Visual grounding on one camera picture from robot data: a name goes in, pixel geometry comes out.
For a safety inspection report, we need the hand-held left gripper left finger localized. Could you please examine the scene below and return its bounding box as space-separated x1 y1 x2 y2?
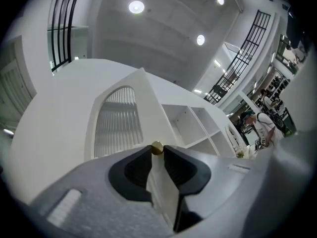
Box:
29 145 174 238

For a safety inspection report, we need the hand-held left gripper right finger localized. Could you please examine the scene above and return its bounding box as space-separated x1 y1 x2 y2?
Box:
163 145 264 236

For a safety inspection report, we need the round gold door knob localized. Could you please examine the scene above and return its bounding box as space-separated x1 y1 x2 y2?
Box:
151 140 164 156

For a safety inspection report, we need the white cabinet door fluted glass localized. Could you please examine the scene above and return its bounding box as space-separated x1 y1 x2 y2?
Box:
84 67 180 233

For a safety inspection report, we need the narrow white arched door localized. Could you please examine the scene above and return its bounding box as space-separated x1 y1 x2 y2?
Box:
224 124 240 150

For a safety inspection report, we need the white cabinet with open shelves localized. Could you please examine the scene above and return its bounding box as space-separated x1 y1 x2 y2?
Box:
9 58 251 206

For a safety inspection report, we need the grey panelled room door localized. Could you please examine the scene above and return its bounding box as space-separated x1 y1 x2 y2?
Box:
0 58 34 125

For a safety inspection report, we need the black metal window grille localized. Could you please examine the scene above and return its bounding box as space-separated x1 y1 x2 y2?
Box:
204 9 272 106
50 0 84 73

